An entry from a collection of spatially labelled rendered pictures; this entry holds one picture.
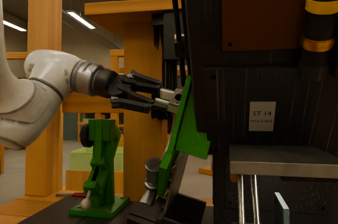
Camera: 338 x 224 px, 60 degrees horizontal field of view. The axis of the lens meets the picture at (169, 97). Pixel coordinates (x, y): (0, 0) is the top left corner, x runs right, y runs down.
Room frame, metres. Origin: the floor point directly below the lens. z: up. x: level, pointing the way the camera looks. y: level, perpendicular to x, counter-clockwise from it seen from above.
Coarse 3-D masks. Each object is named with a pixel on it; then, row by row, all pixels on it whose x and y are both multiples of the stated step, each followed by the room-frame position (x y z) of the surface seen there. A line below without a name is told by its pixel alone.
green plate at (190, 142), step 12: (192, 96) 0.61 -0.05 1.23; (180, 108) 0.60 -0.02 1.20; (192, 108) 0.61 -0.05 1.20; (180, 120) 0.60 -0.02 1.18; (192, 120) 0.61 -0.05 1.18; (180, 132) 0.62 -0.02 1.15; (192, 132) 0.61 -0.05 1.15; (180, 144) 0.62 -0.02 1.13; (192, 144) 0.61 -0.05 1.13; (204, 144) 0.61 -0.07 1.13; (204, 156) 0.61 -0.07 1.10
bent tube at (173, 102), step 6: (180, 90) 0.73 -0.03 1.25; (174, 96) 0.72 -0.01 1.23; (180, 96) 0.74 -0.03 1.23; (168, 102) 0.71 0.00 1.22; (174, 102) 0.70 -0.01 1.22; (174, 114) 0.75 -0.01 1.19; (174, 120) 0.77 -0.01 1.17; (168, 144) 0.78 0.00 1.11; (162, 156) 0.76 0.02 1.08; (144, 192) 0.68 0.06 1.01; (150, 192) 0.68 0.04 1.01; (156, 192) 0.69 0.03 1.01; (144, 198) 0.67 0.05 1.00; (150, 198) 0.67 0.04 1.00; (150, 204) 0.66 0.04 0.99
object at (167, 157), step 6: (168, 156) 0.60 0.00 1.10; (162, 162) 0.59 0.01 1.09; (168, 162) 0.59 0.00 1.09; (162, 168) 0.58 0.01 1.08; (168, 168) 0.60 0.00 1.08; (162, 174) 0.59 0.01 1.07; (168, 174) 0.63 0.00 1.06; (162, 180) 0.61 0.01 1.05; (168, 180) 0.65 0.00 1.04; (162, 186) 0.62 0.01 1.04; (162, 192) 0.64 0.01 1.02
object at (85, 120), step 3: (78, 114) 10.43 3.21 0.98; (84, 114) 10.85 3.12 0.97; (120, 114) 10.30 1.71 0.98; (78, 117) 10.43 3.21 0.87; (84, 117) 10.85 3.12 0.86; (102, 117) 10.39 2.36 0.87; (105, 117) 10.40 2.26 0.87; (108, 117) 10.68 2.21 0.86; (78, 120) 10.43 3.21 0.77; (84, 120) 10.44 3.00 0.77; (87, 120) 10.43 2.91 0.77; (120, 120) 10.56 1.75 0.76; (78, 123) 10.39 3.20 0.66; (81, 123) 10.37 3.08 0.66; (84, 123) 10.36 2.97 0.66; (78, 126) 10.43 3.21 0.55; (78, 129) 10.43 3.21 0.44; (123, 129) 10.60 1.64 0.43; (78, 132) 10.43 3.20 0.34; (78, 135) 10.39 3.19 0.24; (78, 138) 10.43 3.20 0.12; (78, 141) 10.43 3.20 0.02
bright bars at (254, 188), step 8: (240, 176) 0.57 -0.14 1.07; (256, 176) 0.56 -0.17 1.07; (240, 184) 0.55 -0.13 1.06; (256, 184) 0.55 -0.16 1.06; (240, 192) 0.54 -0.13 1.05; (256, 192) 0.54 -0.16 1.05; (240, 200) 0.53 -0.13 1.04; (256, 200) 0.52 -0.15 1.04; (240, 208) 0.52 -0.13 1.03; (256, 208) 0.51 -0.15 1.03; (240, 216) 0.51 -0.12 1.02; (256, 216) 0.50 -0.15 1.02
